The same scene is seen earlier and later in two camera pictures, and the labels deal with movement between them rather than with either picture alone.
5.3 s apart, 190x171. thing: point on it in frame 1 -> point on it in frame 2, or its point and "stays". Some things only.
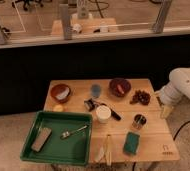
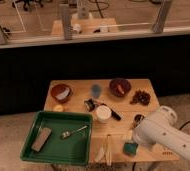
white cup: x=103 y=113 stays
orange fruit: x=59 y=108 stays
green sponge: x=131 y=143 stays
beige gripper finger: x=165 y=110 -> x=128 y=136
